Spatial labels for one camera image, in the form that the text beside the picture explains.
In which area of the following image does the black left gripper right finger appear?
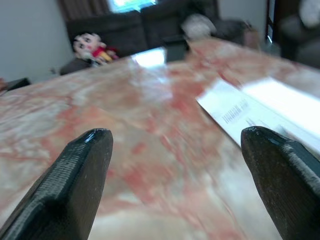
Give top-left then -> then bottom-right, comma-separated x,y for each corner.
240,126 -> 320,240

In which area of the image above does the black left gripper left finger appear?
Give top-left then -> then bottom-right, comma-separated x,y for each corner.
0,128 -> 114,240

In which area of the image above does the small black box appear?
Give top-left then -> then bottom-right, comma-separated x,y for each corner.
162,34 -> 190,63

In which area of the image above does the white printed paper sheet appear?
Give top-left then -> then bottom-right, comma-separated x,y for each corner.
195,77 -> 320,155

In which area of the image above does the dark brown fabric sofa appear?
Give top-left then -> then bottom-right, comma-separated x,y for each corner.
59,0 -> 251,76

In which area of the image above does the dark armchair with white cushion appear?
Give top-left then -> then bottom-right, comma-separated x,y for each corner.
274,0 -> 320,68

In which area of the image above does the dark flat tablet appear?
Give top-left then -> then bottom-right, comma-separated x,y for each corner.
5,77 -> 31,91

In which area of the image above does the cartoon boy plush doll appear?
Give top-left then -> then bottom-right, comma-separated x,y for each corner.
72,31 -> 120,67

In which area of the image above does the brown window curtain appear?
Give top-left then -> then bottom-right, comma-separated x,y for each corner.
56,0 -> 112,23

